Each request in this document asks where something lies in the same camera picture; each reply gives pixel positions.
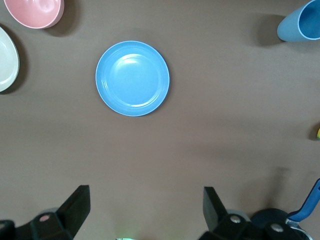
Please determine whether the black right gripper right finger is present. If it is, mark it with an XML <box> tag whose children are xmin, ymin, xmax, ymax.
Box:
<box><xmin>199</xmin><ymin>186</ymin><xmax>306</xmax><ymax>240</ymax></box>

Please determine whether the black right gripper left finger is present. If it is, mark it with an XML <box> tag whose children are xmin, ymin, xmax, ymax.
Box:
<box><xmin>14</xmin><ymin>185</ymin><xmax>90</xmax><ymax>240</ymax></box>

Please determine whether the blue plate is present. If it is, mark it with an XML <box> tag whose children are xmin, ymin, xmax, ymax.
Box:
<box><xmin>95</xmin><ymin>40</ymin><xmax>171</xmax><ymax>117</ymax></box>

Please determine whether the brown table cover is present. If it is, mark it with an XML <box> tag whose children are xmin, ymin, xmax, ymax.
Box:
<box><xmin>0</xmin><ymin>0</ymin><xmax>320</xmax><ymax>240</ymax></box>

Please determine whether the beige plate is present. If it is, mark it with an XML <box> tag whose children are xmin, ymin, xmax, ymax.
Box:
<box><xmin>0</xmin><ymin>26</ymin><xmax>20</xmax><ymax>93</ymax></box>

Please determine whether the blue cup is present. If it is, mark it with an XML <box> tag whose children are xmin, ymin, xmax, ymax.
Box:
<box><xmin>276</xmin><ymin>0</ymin><xmax>320</xmax><ymax>42</ymax></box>

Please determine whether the pink bowl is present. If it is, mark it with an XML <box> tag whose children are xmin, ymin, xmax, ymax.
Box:
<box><xmin>3</xmin><ymin>0</ymin><xmax>65</xmax><ymax>29</ymax></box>

